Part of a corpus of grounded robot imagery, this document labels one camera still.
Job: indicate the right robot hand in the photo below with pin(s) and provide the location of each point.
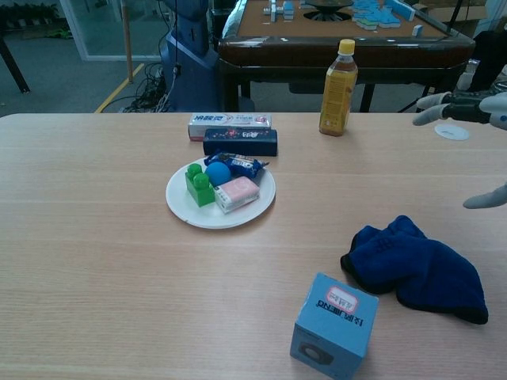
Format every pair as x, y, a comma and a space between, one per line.
463, 107

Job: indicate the dark blue cloth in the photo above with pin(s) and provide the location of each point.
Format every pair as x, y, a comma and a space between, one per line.
420, 273

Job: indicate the white table grommet cap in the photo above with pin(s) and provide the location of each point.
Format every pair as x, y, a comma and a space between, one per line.
451, 132

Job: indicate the person in black trousers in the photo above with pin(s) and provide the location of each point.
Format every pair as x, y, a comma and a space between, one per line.
489, 59

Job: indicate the black tripod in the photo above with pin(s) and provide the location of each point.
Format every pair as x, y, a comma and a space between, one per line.
408, 106

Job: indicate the single mahjong tile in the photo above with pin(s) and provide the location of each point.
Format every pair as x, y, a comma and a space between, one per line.
417, 30

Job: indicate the mahjong tile pile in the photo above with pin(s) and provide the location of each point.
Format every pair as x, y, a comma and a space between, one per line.
376, 16

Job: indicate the yellow tea bottle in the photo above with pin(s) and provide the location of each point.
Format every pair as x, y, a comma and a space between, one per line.
336, 99

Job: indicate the black mahjong table hub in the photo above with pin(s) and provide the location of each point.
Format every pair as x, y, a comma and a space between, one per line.
326, 8

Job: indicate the dark wood mahjong table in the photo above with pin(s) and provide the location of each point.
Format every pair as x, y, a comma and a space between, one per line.
297, 51

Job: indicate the mahjong tile stack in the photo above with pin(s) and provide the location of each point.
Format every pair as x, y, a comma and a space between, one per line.
279, 10

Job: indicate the blue cookie packet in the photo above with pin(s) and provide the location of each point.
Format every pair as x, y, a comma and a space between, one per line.
243, 164

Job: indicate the dark blue long box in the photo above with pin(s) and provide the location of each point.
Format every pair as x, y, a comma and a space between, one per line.
237, 144

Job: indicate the pink white soap box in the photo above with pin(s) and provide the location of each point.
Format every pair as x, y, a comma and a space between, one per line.
237, 192

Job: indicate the white toothpaste box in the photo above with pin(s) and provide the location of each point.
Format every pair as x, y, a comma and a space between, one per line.
222, 120

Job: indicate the blue ball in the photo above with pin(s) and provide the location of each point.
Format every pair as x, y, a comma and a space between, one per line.
218, 174

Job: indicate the light blue cube box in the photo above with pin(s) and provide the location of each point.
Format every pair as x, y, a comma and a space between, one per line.
336, 328

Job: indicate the green toy brick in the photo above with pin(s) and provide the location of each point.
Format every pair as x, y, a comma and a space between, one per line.
202, 194

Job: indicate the blue robot stand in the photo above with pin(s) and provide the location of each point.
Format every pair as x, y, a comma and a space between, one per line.
190, 71

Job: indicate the white round plate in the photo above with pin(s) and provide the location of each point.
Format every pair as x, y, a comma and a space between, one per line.
190, 213

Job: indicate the wooden pole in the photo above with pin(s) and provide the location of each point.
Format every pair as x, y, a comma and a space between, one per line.
127, 39

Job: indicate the black table leg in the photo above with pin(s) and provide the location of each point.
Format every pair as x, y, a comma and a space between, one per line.
14, 67

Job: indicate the glass partition white frame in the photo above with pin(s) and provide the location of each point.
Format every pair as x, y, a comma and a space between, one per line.
111, 35

